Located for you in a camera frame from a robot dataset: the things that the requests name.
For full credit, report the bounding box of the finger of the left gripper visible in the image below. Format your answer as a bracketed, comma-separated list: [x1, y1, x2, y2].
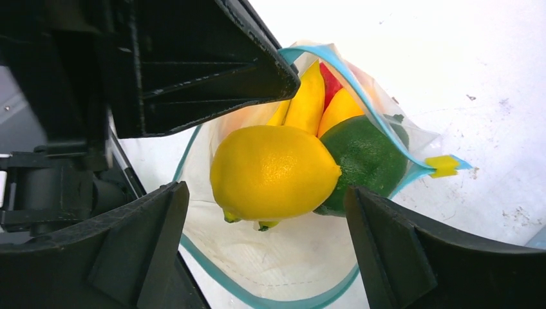
[106, 1, 300, 138]

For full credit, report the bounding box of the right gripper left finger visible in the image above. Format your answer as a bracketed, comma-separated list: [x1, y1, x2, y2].
[1, 182, 190, 308]

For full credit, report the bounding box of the green avocado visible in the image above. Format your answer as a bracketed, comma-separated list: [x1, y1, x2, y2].
[314, 115, 408, 217]

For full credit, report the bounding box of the red apple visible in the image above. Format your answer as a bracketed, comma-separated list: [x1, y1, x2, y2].
[319, 62, 343, 110]

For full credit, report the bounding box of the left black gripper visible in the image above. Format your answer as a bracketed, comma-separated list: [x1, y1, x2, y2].
[1, 1, 147, 236]

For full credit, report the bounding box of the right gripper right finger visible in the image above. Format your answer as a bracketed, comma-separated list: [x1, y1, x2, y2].
[344, 187, 545, 308]

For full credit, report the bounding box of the yellow lemon top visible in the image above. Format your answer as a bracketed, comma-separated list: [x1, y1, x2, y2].
[209, 125, 342, 221]

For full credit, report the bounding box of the yellow banana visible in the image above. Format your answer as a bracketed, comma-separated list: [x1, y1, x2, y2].
[267, 61, 325, 135]

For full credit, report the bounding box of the orange yellow mango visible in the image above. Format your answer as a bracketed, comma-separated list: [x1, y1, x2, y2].
[317, 88, 364, 138]

